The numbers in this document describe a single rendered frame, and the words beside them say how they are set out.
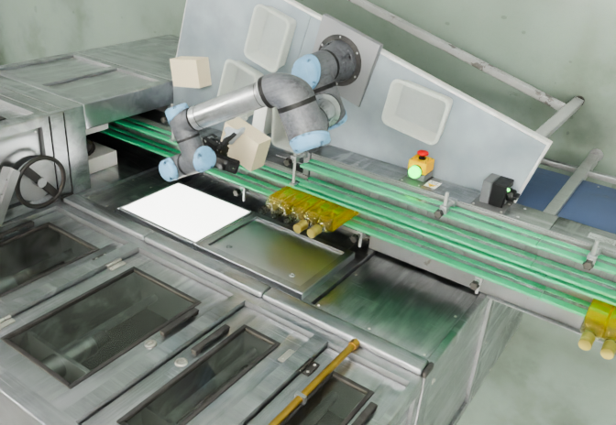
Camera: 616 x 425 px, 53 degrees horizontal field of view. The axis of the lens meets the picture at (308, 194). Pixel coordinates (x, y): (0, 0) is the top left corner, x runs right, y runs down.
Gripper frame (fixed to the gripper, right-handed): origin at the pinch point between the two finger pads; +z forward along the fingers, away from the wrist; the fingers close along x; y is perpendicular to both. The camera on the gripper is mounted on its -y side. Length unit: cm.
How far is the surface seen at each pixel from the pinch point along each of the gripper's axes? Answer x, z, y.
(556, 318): 3, 23, -119
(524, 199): -17, 45, -89
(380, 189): -6, 17, -49
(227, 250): 30.1, -16.3, -16.9
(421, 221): -3, 19, -66
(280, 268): 24.3, -13.5, -37.5
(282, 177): 14.8, 18.2, -10.1
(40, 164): 35, -36, 63
